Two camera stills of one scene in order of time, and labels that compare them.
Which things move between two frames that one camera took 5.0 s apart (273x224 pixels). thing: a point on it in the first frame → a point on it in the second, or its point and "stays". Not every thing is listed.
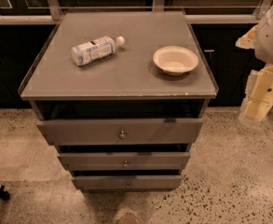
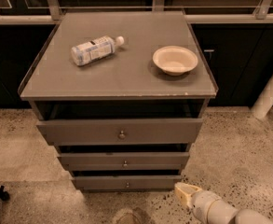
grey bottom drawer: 128,182 stays
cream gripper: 271,37 → 203,202
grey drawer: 124,161 stays
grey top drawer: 151,131 stays
